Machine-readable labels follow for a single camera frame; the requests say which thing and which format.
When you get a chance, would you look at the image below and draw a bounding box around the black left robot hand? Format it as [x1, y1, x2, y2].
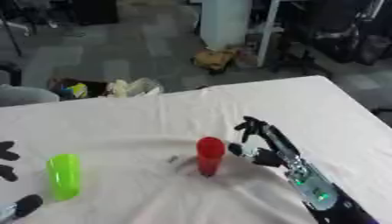
[0, 140, 46, 220]

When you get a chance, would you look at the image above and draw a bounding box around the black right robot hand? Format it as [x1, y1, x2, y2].
[227, 115, 304, 169]

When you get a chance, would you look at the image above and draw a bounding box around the green plastic cup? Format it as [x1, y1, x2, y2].
[45, 153, 83, 202]

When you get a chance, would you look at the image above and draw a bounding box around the red plastic cup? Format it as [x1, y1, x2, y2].
[196, 136, 227, 178]

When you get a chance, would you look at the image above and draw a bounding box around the grey chair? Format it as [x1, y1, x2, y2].
[0, 83, 61, 108]

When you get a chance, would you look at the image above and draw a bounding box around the dark box with items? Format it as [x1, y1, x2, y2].
[47, 76, 110, 102]

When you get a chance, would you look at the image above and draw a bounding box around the yellow brown bag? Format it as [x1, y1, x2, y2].
[191, 47, 242, 74]

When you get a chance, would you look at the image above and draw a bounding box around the white table leg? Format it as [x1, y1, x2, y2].
[255, 0, 282, 68]

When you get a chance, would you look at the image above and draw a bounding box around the white pillar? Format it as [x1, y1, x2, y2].
[199, 0, 255, 51]

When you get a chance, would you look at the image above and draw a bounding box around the black office chair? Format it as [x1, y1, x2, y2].
[304, 0, 392, 67]

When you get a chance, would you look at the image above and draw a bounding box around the white plastic bag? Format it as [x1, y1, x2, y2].
[104, 77, 165, 99]

